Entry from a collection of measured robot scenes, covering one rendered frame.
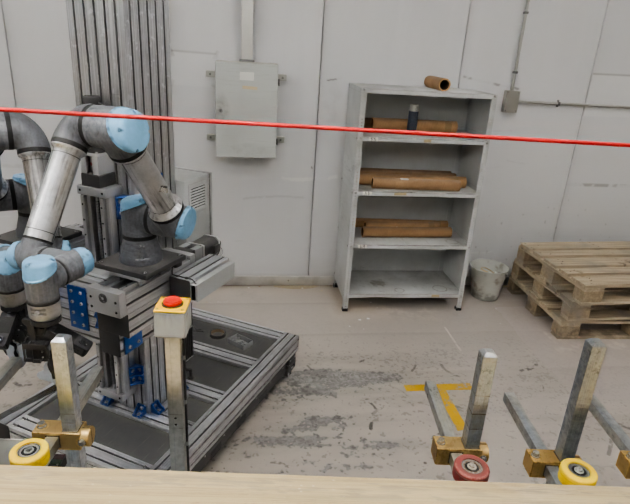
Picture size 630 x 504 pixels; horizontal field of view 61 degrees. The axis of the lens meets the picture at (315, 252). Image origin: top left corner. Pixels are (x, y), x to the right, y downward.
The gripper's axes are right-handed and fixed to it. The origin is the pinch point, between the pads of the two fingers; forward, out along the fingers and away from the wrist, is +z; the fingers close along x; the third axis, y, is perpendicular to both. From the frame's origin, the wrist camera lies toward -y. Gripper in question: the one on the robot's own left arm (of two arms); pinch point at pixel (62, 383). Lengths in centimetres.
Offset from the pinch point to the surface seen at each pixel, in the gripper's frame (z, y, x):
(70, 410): -1.5, -7.2, 12.5
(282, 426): 91, -57, -98
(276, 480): 1, -58, 29
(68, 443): 7.8, -6.1, 13.3
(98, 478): 1.3, -20.2, 30.7
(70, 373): -11.8, -8.0, 12.0
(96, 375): 6.0, -3.6, -12.8
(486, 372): -18, -106, 12
